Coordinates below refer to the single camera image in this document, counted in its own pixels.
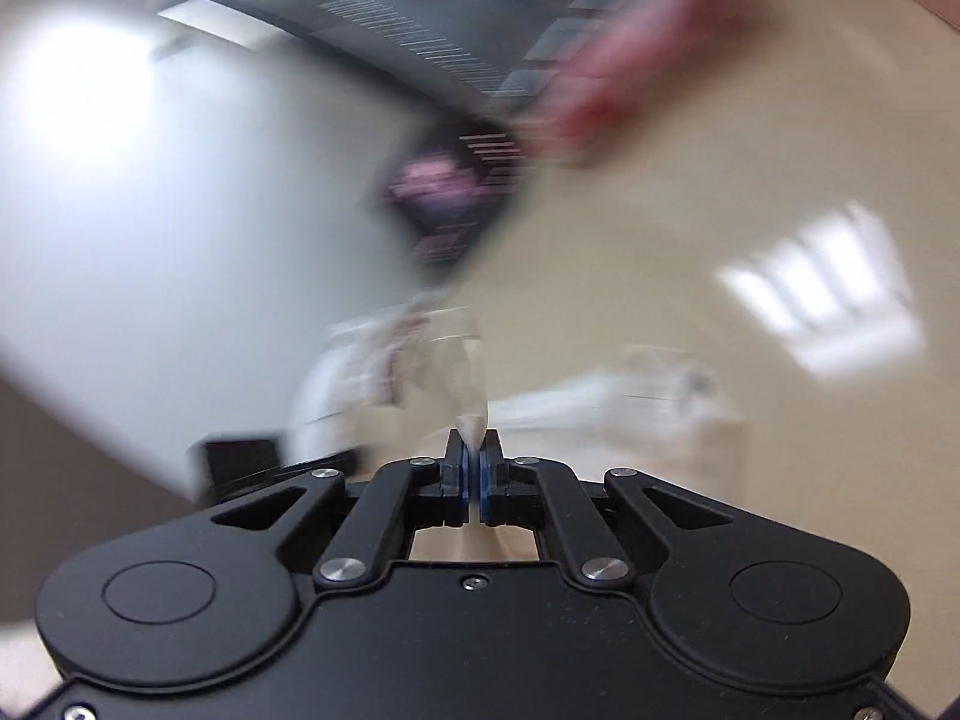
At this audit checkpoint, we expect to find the folded pink blanket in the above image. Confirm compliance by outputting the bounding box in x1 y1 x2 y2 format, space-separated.
514 0 762 162

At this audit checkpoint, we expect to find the cream lace-trimmed garment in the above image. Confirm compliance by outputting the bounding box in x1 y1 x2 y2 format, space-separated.
289 300 747 565

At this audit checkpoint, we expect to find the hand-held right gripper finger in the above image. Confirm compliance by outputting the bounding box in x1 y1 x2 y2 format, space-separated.
476 428 734 589
212 428 473 589

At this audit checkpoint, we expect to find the black tablet screen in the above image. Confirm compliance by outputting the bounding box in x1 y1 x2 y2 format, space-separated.
379 124 530 267

